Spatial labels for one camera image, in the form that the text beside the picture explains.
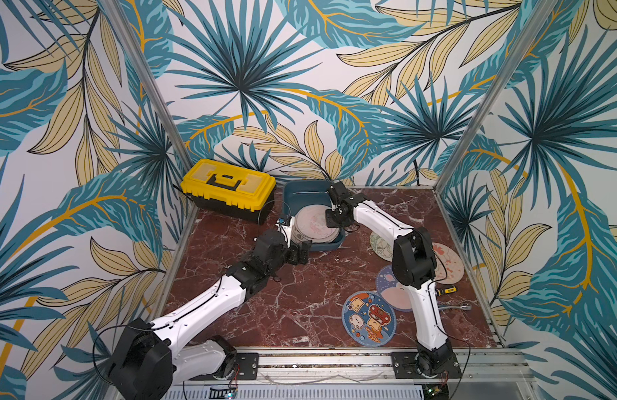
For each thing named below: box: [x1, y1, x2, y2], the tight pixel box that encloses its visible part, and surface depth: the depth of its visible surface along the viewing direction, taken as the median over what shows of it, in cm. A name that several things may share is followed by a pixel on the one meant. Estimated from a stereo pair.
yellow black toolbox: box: [180, 158, 277, 225], surface depth 100 cm
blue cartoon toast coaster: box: [341, 290, 397, 348], surface depth 84 cm
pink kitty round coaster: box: [291, 205, 341, 244], surface depth 105 cm
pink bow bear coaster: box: [431, 242, 465, 285], surface depth 98 cm
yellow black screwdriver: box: [435, 286, 458, 296], surface depth 89 cm
